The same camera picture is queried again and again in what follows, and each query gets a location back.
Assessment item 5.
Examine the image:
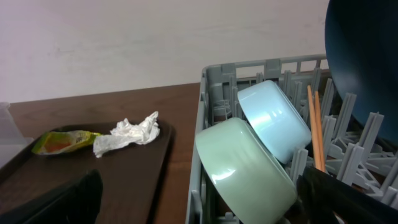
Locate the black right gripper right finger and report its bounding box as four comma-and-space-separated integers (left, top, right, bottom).
297, 167, 397, 224

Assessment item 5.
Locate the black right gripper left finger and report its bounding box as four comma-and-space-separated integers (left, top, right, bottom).
1, 170, 103, 224

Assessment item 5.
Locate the wooden chopstick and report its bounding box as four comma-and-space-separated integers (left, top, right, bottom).
314, 91, 325, 172
307, 85, 322, 170

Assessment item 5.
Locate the mint green cup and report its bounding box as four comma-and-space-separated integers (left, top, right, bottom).
195, 118, 297, 223

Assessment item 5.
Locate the yellow green snack wrapper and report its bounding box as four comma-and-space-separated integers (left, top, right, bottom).
32, 130, 101, 156

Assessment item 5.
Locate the white napkin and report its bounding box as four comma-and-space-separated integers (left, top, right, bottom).
93, 111, 160, 158

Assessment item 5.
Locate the light blue bowl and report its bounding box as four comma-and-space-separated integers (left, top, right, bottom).
238, 80, 312, 164

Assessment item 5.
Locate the dark blue plate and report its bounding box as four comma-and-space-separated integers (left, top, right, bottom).
325, 0, 397, 143

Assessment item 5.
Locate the grey dishwasher rack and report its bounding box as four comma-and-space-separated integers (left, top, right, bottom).
196, 54, 397, 208

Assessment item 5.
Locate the dark brown serving tray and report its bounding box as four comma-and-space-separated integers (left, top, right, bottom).
1, 121, 174, 223

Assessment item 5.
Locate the clear plastic bin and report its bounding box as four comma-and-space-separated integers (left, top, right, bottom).
0, 102, 34, 168

